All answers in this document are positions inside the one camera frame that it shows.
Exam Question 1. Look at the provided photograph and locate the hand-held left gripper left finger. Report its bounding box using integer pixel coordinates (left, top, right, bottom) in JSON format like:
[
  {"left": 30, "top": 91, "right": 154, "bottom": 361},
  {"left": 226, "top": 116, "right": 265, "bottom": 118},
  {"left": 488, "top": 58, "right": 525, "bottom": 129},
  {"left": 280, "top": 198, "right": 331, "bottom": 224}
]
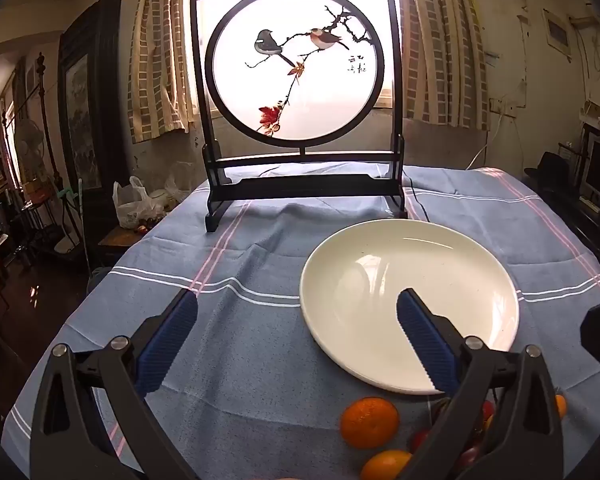
[{"left": 29, "top": 288, "right": 199, "bottom": 480}]

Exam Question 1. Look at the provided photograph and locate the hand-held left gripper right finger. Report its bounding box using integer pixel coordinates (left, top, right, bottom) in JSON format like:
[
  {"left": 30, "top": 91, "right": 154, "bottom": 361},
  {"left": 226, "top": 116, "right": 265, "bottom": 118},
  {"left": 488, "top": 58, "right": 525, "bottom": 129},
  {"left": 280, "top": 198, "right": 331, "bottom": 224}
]
[{"left": 396, "top": 287, "right": 565, "bottom": 480}]

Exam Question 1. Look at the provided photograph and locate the white round plate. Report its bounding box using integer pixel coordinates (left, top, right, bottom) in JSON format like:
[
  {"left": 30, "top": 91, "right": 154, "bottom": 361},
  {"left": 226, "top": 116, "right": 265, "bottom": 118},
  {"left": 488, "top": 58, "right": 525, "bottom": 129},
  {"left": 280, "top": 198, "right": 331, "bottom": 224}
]
[{"left": 299, "top": 220, "right": 521, "bottom": 395}]

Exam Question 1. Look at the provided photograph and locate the orange mandarin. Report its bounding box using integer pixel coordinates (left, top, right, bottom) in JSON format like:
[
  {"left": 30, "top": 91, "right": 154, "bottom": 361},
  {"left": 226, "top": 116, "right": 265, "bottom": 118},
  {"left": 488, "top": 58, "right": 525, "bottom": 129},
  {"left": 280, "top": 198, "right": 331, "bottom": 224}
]
[{"left": 340, "top": 397, "right": 400, "bottom": 450}]

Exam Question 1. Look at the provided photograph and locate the dark red plum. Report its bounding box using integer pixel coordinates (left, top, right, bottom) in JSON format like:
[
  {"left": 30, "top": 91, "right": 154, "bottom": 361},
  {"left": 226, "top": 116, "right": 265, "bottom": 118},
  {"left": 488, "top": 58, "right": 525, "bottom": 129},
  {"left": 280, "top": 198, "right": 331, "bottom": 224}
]
[{"left": 457, "top": 442, "right": 481, "bottom": 468}]

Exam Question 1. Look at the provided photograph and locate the blue striped tablecloth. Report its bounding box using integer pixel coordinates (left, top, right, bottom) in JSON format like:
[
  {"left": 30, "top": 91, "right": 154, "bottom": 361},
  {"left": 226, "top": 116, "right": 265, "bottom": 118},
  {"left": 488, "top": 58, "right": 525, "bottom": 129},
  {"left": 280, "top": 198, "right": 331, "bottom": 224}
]
[{"left": 0, "top": 162, "right": 600, "bottom": 480}]

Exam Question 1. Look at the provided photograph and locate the small wooden side table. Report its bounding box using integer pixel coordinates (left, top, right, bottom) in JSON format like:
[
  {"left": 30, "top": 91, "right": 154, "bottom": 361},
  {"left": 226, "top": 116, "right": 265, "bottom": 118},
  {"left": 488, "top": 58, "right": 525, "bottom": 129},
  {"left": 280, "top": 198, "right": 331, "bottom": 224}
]
[{"left": 97, "top": 225, "right": 151, "bottom": 266}]

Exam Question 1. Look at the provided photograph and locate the white plastic bag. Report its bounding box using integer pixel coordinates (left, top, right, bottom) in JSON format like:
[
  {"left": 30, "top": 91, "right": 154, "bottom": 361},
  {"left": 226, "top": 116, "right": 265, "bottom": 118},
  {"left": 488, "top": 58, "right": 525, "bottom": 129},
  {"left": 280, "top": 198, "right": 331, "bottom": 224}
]
[{"left": 112, "top": 176, "right": 168, "bottom": 231}]

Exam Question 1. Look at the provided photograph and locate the clear plastic bag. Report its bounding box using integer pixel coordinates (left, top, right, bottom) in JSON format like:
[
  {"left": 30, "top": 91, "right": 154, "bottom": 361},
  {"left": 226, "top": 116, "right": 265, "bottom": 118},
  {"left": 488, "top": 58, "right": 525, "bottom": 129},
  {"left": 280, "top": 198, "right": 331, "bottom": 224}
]
[{"left": 165, "top": 162, "right": 201, "bottom": 206}]

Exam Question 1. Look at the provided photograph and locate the black hat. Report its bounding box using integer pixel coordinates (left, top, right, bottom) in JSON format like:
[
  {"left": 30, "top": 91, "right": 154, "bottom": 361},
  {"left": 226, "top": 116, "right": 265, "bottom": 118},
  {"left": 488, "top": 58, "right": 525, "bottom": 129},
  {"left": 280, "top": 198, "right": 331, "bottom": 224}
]
[{"left": 524, "top": 152, "right": 573, "bottom": 181}]

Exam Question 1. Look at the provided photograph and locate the dark framed painting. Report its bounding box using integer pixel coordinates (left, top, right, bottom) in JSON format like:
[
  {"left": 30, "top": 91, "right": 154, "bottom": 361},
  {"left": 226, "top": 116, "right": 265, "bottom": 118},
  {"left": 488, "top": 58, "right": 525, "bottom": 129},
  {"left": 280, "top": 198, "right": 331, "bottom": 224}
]
[{"left": 60, "top": 0, "right": 123, "bottom": 191}]

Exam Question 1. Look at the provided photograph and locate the dark wooden coat stand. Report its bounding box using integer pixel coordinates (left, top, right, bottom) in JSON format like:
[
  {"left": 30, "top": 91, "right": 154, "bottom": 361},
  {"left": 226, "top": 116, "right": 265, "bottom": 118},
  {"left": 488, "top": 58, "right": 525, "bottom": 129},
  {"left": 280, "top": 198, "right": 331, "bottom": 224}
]
[{"left": 35, "top": 52, "right": 63, "bottom": 191}]

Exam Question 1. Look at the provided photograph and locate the checked beige curtain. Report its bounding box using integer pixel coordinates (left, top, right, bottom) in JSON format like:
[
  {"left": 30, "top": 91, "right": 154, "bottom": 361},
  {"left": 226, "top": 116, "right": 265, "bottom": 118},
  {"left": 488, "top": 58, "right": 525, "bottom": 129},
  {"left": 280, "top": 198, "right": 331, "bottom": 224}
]
[
  {"left": 397, "top": 0, "right": 491, "bottom": 131},
  {"left": 128, "top": 0, "right": 206, "bottom": 143}
]

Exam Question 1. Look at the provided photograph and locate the bird painting table screen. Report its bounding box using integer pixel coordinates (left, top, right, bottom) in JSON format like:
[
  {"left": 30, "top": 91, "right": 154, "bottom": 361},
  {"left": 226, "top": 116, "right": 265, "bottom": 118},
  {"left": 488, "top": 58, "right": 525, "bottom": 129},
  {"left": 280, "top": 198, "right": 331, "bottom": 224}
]
[{"left": 190, "top": 0, "right": 408, "bottom": 233}]

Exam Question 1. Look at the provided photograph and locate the black thin cable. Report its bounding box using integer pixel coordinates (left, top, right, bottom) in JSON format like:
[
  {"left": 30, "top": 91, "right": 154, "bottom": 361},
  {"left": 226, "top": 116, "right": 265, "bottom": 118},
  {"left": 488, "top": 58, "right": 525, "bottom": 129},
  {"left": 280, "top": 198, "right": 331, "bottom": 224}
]
[{"left": 402, "top": 170, "right": 431, "bottom": 223}]

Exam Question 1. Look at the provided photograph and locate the white power cable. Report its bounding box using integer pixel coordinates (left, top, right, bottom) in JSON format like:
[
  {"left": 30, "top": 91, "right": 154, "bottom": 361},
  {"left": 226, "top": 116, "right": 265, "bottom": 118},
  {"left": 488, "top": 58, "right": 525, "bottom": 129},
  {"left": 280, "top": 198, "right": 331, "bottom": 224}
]
[{"left": 467, "top": 110, "right": 506, "bottom": 168}]

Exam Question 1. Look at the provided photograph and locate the wall vent frame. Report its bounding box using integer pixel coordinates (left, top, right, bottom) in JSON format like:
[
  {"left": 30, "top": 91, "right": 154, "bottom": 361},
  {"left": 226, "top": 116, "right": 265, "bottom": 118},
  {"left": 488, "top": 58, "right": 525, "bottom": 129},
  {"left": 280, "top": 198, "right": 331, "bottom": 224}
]
[{"left": 542, "top": 9, "right": 573, "bottom": 53}]

